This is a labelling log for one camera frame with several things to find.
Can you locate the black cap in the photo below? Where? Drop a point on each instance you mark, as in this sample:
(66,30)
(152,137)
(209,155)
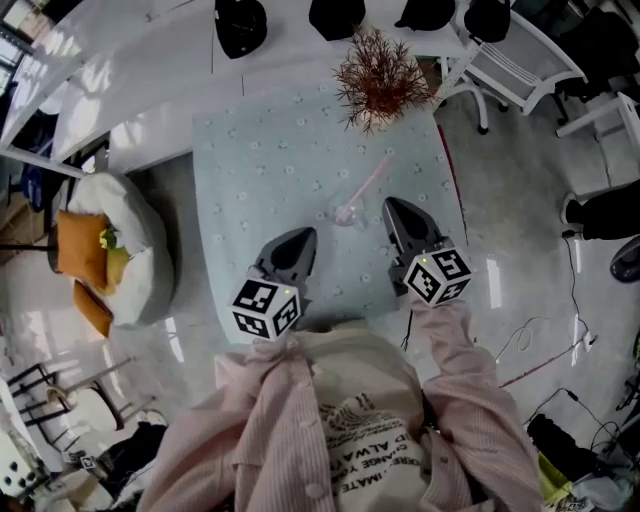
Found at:
(487,20)
(336,17)
(240,25)
(425,12)

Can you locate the person's torso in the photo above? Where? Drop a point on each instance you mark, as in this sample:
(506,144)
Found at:
(360,400)

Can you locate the large orange cushion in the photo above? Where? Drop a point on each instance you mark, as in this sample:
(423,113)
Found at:
(82,245)

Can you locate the yellow cushion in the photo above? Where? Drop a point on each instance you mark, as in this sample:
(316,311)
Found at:
(117,267)

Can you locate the clear glass cup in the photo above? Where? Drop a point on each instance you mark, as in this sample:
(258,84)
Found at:
(356,216)

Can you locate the person's left forearm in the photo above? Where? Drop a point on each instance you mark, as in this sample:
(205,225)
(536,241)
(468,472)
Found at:
(240,400)

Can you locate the black bag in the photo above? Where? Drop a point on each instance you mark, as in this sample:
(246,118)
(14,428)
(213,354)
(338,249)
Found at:
(557,440)

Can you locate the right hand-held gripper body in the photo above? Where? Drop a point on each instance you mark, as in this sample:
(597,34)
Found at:
(415,230)

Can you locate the small orange cushion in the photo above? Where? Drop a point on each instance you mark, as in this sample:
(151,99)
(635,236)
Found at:
(94,307)

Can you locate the black metal frame chair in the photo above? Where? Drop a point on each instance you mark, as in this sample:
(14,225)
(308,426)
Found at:
(45,395)

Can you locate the person's right forearm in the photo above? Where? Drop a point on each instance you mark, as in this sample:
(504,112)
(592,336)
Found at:
(450,345)

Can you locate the white mesh chair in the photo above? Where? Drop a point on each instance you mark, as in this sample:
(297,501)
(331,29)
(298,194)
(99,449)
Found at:
(520,60)

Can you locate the light blue floral tablecloth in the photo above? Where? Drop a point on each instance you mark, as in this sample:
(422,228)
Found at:
(270,190)

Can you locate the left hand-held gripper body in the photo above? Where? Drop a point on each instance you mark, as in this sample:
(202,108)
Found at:
(280,260)

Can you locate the black floor fan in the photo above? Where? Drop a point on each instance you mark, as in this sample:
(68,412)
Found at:
(627,260)

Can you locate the dried red-brown plant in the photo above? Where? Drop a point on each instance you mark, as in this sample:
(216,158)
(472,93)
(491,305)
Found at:
(381,80)

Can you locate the green yellow plush toy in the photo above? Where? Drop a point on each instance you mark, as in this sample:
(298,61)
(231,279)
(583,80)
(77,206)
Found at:
(108,238)

